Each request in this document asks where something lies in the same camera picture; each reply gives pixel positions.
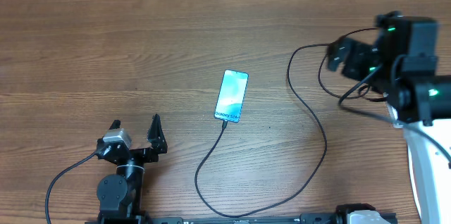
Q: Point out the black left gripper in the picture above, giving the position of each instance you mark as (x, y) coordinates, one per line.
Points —
(156, 142)

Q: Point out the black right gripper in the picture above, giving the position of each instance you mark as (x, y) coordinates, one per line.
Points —
(357, 57)

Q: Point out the blue Samsung Galaxy smartphone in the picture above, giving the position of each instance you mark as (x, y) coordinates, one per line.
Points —
(231, 96)

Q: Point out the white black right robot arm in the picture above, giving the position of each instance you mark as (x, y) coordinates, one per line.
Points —
(401, 65)

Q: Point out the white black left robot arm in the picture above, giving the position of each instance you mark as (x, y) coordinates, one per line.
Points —
(120, 194)

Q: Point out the white power strip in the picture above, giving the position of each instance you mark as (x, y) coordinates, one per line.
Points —
(393, 114)

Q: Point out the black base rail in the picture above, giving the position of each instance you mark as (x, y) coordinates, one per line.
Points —
(347, 213)

